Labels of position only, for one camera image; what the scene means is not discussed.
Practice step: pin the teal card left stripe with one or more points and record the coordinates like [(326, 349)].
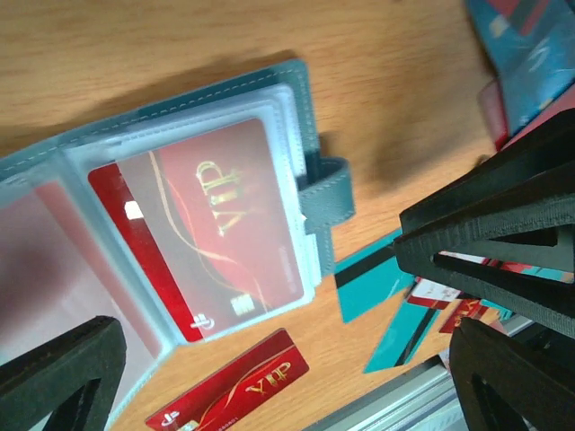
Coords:
[(369, 277)]

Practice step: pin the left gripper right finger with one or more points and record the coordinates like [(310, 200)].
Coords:
[(524, 382)]

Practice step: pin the aluminium rail platform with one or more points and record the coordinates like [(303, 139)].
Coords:
[(423, 398)]

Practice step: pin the white card floral print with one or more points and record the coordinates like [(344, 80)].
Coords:
[(430, 294)]

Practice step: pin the blue white card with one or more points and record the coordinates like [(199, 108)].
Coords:
[(531, 45)]

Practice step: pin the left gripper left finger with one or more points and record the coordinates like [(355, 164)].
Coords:
[(69, 382)]

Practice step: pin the red card bottom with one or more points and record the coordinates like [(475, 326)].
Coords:
[(467, 308)]

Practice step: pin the teal card holder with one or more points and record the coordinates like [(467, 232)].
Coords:
[(63, 260)]

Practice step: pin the teal card black stripe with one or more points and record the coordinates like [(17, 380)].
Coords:
[(408, 328)]

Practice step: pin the red VIP card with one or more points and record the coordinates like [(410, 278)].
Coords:
[(236, 389), (204, 218)]

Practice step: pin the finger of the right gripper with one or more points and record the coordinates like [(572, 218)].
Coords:
[(548, 146), (548, 302)]

